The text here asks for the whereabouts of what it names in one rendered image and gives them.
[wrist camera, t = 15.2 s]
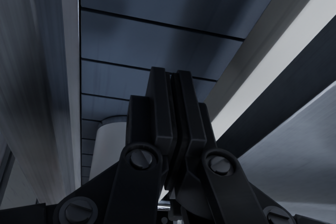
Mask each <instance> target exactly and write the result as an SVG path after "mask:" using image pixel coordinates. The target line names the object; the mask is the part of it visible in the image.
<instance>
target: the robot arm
mask: <svg viewBox="0 0 336 224"><path fill-rule="evenodd" d="M163 187H164V190H165V191H169V199H175V200H176V201H177V202H178V203H179V204H181V208H180V209H181V215H182V219H183V223H184V224H332V223H328V222H324V221H321V220H317V219H313V218H310V217H306V216H302V215H299V214H295V215H294V216H292V215H291V214H290V213H289V212H288V211H287V210H286V209H285V208H283V207H282V206H281V205H279V204H278V203H277V202H276V201H274V200H273V199H272V198H270V197H269V196H268V195H266V194H265V193H264V192H262V191H261V190H260V189H258V188H257V187H256V186H254V185H253V184H252V183H250V182H249V181H248V179H247V177H246V175H245V173H244V171H243V169H242V167H241V165H240V163H239V161H238V159H237V158H236V157H235V156H234V155H233V154H232V153H231V152H229V151H227V150H226V149H223V148H219V147H218V146H217V143H216V139H215V135H214V131H213V127H212V124H211V120H210V116H209V112H208V108H207V105H206V104H205V103H201V102H198V99H197V94H196V90H195V86H194V82H193V77H192V73H191V72H190V71H185V70H177V72H176V73H174V72H173V73H172V74H171V78H170V73H169V72H167V71H165V68H162V67H155V66H152V67H151V69H150V74H149V79H148V84H147V89H146V93H145V96H139V95H130V99H129V105H128V111H127V120H126V135H125V147H124V148H123V149H122V151H121V154H120V158H119V161H118V162H116V163H115V164H113V165H112V166H110V167H109V168H107V169H106V170H104V171H103V172H101V173H100V174H99V175H97V176H96V177H94V178H93V179H91V180H90V181H88V182H87V183H85V184H84V185H82V186H81V187H80V188H78V189H77V190H75V191H74V192H72V193H71V194H69V195H68V196H66V197H65V198H64V199H63V200H61V201H60V202H59V203H58V204H52V205H46V203H39V204H33V205H27V206H20V207H14V208H8V209H2V210H0V224H156V220H157V211H158V202H159V199H160V196H161V193H162V190H163Z"/></svg>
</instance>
